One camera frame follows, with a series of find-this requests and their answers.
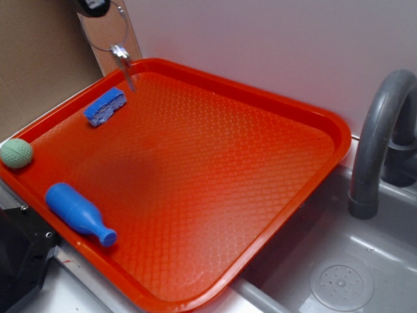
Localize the red plastic tray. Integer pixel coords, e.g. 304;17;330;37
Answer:
1;59;351;312

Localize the blue sponge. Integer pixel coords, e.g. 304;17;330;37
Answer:
83;87;127;127

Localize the blue plastic bottle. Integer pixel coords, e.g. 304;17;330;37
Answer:
45;183;117;247

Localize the grey plastic sink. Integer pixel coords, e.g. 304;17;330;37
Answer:
234;164;417;313

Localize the grey faucet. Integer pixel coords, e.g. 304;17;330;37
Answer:
348;69;416;220

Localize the green golf ball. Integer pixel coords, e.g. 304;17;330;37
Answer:
1;138;34;169

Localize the brown cardboard panel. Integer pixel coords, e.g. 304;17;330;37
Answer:
1;1;141;140

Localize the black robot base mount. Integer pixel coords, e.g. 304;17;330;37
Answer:
1;207;57;312

